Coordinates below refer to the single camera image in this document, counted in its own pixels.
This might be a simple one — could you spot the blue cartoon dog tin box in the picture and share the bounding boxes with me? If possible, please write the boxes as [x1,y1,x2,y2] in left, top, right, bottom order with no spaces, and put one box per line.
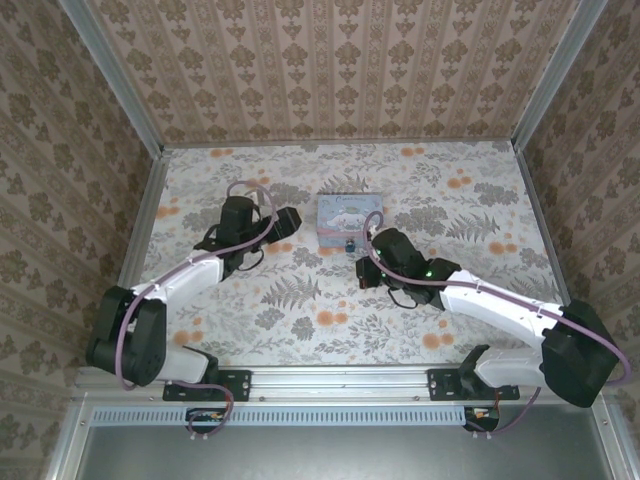
[317,192,385,250]

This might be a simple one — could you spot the right black connector board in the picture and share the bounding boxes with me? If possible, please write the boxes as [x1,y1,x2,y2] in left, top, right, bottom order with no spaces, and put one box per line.
[463,405,501,432]

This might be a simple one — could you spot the black connector board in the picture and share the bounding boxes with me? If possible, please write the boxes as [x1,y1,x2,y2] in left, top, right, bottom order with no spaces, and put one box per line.
[463,405,501,432]
[185,407,231,434]

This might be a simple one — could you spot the left black connector board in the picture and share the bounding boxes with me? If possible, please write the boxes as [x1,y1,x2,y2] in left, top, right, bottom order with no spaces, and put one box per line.
[185,407,231,434]

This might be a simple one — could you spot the grey metal panel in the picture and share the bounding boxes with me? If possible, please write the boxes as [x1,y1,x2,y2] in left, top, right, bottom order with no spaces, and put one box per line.
[74,424,609,480]

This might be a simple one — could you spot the aluminium side rail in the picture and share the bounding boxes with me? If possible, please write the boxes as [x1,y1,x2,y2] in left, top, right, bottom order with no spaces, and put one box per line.
[94,147,171,369]
[512,142,596,364]

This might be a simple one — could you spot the floral table cover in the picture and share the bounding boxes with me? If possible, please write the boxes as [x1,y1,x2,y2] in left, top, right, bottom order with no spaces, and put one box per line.
[122,142,584,369]

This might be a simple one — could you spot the aluminium frame post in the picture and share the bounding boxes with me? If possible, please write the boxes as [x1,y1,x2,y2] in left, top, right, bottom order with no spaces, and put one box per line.
[58,0,165,153]
[512,0,610,147]

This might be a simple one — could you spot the grey slotted cable duct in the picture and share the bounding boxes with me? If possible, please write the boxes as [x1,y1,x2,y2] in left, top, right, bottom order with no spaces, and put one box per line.
[92,405,501,427]

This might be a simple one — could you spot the long aluminium mounting rail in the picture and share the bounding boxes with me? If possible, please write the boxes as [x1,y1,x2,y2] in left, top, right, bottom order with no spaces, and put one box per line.
[74,364,621,404]

